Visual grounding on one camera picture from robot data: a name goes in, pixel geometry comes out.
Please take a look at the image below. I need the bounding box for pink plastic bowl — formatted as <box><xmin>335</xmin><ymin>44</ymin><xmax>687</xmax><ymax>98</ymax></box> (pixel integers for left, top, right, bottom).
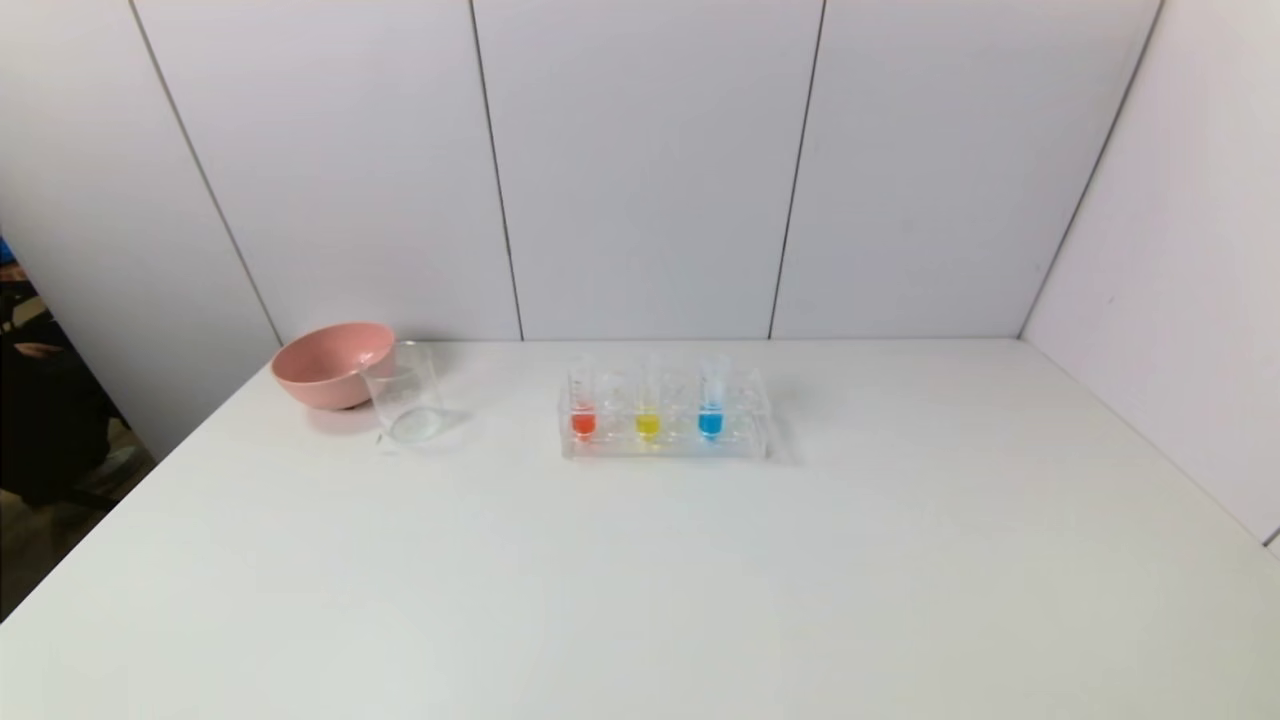
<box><xmin>270</xmin><ymin>322</ymin><xmax>396</xmax><ymax>411</ymax></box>

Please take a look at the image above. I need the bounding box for test tube with red pigment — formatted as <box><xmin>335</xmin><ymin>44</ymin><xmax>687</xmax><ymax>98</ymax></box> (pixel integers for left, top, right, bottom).
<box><xmin>568</xmin><ymin>358</ymin><xmax>599</xmax><ymax>441</ymax></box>

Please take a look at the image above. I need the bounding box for clear acrylic test tube rack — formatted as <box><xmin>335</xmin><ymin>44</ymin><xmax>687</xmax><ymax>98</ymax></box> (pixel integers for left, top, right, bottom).
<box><xmin>558</xmin><ymin>366</ymin><xmax>773</xmax><ymax>462</ymax></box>

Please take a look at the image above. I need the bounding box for test tube with yellow pigment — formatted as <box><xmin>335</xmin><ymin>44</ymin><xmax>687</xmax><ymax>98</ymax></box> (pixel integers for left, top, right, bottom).
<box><xmin>634</xmin><ymin>352</ymin><xmax>663</xmax><ymax>441</ymax></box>

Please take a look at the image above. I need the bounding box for clear glass beaker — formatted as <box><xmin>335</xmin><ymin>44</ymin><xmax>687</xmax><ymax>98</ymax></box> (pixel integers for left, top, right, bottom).
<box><xmin>362</xmin><ymin>341</ymin><xmax>446</xmax><ymax>444</ymax></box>

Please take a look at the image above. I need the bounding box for person in dark clothes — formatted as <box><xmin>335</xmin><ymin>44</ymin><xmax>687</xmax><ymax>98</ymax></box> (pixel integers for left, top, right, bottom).
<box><xmin>0</xmin><ymin>280</ymin><xmax>151</xmax><ymax>509</ymax></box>

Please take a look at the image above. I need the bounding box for test tube with blue pigment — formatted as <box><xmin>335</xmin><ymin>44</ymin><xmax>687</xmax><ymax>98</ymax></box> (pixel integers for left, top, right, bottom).
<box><xmin>698</xmin><ymin>352</ymin><xmax>731</xmax><ymax>441</ymax></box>

